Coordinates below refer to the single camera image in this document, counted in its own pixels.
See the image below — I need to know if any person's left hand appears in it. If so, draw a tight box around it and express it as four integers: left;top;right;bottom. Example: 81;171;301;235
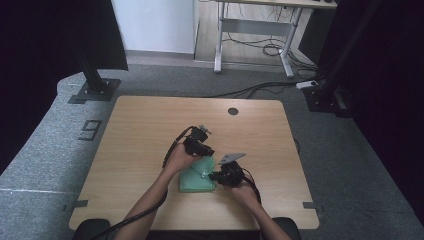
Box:
165;142;202;177

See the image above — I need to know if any person's leg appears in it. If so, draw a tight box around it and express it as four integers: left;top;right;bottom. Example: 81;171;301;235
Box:
270;216;303;240
72;218;111;240

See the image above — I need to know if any person's left leg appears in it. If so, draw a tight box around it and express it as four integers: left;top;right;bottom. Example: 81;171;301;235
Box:
72;218;111;240

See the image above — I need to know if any bundle of black floor cables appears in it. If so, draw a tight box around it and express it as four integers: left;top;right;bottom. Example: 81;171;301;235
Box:
203;31;326;100

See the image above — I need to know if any person's right hand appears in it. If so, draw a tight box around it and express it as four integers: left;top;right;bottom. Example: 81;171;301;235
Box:
227;182;260;210

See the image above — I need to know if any black metal stand with base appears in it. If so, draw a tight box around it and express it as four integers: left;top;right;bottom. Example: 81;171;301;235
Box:
302;0;383;118
67;49;121;105

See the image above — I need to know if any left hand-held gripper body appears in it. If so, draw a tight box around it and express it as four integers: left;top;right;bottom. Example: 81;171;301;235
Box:
182;124;212;157

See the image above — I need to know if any black computer case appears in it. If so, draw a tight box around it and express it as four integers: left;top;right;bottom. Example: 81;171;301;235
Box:
297;8;335;65

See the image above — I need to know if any white metal desk frame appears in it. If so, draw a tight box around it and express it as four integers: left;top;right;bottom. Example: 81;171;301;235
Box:
199;0;338;80

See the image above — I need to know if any black curtain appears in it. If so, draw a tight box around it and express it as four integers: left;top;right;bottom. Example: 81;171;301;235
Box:
0;0;129;175
316;0;424;226

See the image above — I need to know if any green microfibre cloth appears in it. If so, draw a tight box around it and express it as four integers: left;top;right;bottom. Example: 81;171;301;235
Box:
178;155;218;194

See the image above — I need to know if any white power strip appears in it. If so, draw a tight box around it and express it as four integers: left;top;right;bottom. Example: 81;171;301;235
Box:
295;80;320;90

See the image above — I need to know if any person's right leg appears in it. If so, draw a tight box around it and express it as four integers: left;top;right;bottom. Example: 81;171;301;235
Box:
270;216;303;240

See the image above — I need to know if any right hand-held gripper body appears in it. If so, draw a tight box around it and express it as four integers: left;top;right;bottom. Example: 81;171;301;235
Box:
217;152;248;188

